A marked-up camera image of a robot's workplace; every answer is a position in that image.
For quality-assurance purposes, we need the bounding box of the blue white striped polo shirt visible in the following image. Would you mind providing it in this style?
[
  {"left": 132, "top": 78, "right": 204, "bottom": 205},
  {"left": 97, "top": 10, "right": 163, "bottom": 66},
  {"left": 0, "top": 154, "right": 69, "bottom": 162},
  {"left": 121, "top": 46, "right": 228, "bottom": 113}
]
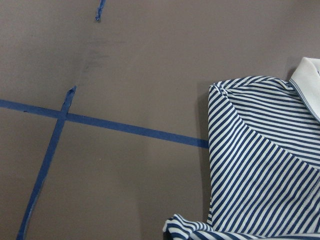
[{"left": 163, "top": 57, "right": 320, "bottom": 240}]

